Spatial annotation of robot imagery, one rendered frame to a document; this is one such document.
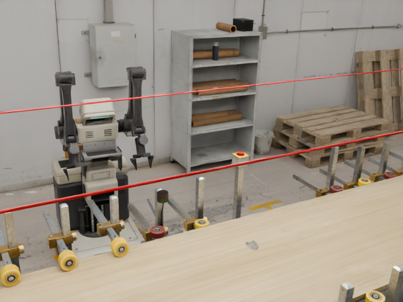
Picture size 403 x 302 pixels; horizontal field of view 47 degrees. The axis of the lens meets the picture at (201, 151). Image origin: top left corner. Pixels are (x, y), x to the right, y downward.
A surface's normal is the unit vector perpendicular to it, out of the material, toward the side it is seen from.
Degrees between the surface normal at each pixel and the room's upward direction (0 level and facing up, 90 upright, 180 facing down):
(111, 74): 90
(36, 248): 0
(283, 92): 90
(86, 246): 0
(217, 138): 90
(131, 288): 0
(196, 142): 90
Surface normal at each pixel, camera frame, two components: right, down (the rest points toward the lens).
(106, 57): 0.48, 0.34
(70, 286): 0.03, -0.93
